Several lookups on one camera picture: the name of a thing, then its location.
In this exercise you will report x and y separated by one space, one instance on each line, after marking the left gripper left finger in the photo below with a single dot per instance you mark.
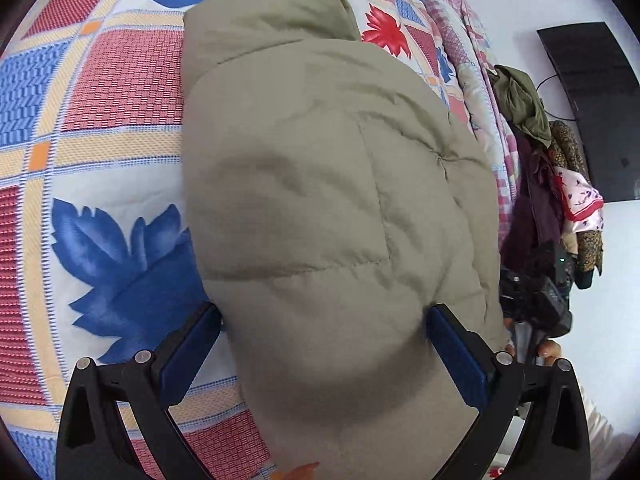
93 442

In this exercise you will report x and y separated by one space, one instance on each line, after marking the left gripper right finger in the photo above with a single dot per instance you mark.
554 442

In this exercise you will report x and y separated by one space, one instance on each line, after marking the beige puffer jacket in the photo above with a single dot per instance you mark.
332 197

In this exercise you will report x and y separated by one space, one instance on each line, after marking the pile of hanging clothes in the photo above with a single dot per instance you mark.
556 203

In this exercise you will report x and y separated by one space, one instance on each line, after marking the person's right hand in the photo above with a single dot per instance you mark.
548 350

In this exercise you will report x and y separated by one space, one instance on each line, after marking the leaf patterned bed cover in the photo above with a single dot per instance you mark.
95 251

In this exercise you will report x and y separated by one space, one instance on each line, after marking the checked pink quilt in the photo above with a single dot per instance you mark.
468 49

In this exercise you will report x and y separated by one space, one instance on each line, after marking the black wall television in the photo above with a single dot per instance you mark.
603 92

